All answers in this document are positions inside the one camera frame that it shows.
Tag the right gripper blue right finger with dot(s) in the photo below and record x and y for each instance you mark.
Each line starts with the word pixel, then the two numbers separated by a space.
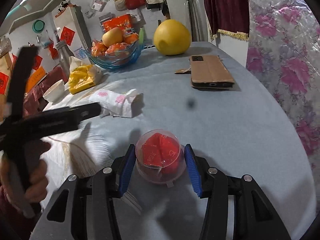
pixel 254 215

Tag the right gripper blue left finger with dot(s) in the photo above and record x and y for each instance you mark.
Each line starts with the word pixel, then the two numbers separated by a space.
pixel 82 208

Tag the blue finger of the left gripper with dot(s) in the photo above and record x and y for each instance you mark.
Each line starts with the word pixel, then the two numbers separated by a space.
pixel 82 112

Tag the plastic cup with red paper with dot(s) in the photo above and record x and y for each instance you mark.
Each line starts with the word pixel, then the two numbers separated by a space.
pixel 160 157

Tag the person left hand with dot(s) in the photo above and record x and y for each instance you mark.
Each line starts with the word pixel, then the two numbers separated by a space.
pixel 39 182

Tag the white ceramic bowl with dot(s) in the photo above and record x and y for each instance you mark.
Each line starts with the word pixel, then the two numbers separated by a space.
pixel 55 91

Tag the red covered side table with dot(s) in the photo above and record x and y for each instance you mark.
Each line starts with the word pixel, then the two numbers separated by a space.
pixel 34 101

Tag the yellow snack bag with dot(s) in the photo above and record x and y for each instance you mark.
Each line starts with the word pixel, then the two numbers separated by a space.
pixel 82 76

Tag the orange long box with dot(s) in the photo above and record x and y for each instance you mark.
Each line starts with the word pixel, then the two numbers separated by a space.
pixel 35 78

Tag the white printed tissue pack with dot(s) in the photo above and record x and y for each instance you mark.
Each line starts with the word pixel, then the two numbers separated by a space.
pixel 127 105

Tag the steel thermos bottle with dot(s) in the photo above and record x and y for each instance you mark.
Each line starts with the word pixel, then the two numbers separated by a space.
pixel 64 53

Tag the blue glass fruit bowl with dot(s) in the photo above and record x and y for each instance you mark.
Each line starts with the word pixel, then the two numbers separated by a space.
pixel 118 59

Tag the white refrigerator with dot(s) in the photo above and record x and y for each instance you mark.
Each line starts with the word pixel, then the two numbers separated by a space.
pixel 71 27

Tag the red yellow apple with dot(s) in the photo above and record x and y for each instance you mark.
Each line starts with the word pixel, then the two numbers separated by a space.
pixel 113 36

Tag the orange gift box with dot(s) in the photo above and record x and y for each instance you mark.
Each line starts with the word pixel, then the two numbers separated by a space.
pixel 123 22

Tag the green ceiling fan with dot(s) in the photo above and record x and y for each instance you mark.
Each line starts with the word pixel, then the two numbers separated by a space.
pixel 23 3

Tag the feather print tablecloth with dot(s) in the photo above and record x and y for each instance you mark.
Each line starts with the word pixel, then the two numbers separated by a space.
pixel 239 131

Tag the yellow pomelo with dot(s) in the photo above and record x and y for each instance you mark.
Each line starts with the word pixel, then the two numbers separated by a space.
pixel 172 38

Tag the phone in brown case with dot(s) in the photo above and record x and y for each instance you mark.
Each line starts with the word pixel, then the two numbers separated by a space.
pixel 208 72

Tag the floral plastic sheet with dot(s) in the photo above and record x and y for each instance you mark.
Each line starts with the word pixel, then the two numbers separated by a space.
pixel 283 53

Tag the dark red curtain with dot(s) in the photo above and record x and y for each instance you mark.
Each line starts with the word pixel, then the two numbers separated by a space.
pixel 228 17

